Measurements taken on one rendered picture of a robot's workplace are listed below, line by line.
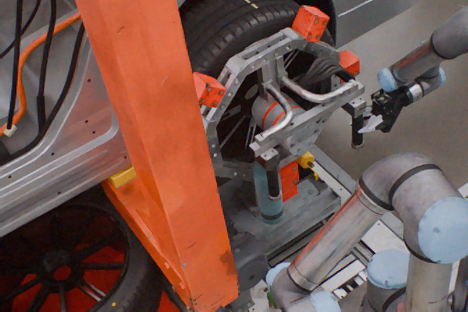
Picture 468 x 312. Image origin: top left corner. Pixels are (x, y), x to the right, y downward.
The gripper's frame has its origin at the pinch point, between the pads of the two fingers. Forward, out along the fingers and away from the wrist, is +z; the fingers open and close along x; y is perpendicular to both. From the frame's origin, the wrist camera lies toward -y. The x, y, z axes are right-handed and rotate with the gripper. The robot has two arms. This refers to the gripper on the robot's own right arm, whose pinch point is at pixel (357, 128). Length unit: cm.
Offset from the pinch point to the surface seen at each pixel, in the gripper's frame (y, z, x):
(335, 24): 4, -26, -43
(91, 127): 14, 71, -44
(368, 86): -83, -76, -79
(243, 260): -43, 46, -8
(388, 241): -75, -15, 2
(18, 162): 13, 96, -46
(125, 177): -12, 67, -42
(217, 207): 16, 58, 10
